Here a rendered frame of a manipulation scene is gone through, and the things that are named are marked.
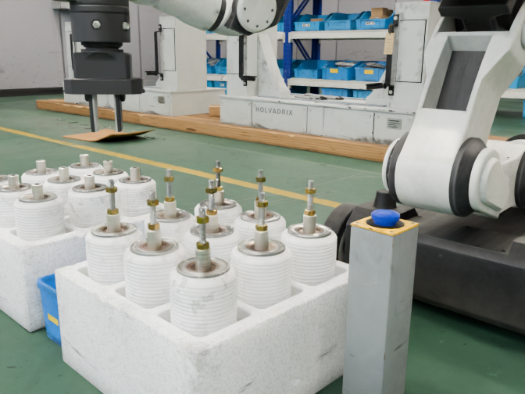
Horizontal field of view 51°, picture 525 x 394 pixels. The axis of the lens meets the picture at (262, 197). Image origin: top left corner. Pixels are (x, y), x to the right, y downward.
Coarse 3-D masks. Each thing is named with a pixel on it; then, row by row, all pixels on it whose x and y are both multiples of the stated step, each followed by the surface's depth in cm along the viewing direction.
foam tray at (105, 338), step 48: (96, 288) 87; (336, 288) 89; (96, 336) 88; (144, 336) 77; (192, 336) 73; (240, 336) 74; (288, 336) 82; (336, 336) 92; (96, 384) 91; (144, 384) 80; (192, 384) 71; (240, 384) 76; (288, 384) 86
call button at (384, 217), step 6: (378, 210) 78; (384, 210) 78; (390, 210) 78; (372, 216) 77; (378, 216) 76; (384, 216) 76; (390, 216) 76; (396, 216) 76; (378, 222) 77; (384, 222) 76; (390, 222) 76; (396, 222) 77
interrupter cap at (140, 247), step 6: (138, 240) 88; (144, 240) 88; (162, 240) 88; (168, 240) 88; (174, 240) 88; (132, 246) 85; (138, 246) 85; (144, 246) 86; (162, 246) 86; (168, 246) 85; (174, 246) 85; (132, 252) 83; (138, 252) 82; (144, 252) 83; (150, 252) 83; (156, 252) 83; (162, 252) 83; (168, 252) 83
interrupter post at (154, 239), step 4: (148, 232) 84; (152, 232) 84; (156, 232) 84; (160, 232) 85; (148, 236) 84; (152, 236) 84; (156, 236) 84; (160, 236) 85; (148, 240) 84; (152, 240) 84; (156, 240) 84; (160, 240) 85; (148, 244) 85; (152, 244) 84; (156, 244) 84; (160, 244) 85; (148, 248) 85; (152, 248) 84; (156, 248) 85; (160, 248) 85
